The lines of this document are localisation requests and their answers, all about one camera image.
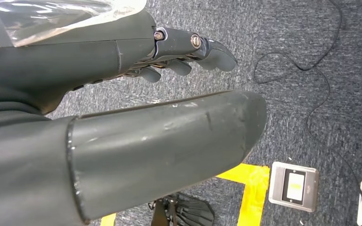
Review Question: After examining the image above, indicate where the black ribbed object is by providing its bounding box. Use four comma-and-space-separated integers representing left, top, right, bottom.
148, 192, 215, 226

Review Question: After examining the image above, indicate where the thin black cable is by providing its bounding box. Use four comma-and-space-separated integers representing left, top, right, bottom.
254, 0, 362, 217

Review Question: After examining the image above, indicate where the grey ribbed left arm sleeve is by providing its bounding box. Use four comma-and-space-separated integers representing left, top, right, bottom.
0, 82, 77, 226

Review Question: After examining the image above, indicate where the yellow tape marking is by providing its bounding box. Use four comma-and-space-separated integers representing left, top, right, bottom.
99, 163, 271, 226

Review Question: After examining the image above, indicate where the clear left wrist cover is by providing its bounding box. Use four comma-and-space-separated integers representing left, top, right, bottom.
0, 0, 147, 56

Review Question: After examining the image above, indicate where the silver socket box yellow label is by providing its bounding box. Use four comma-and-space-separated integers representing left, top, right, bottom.
268, 161, 320, 213

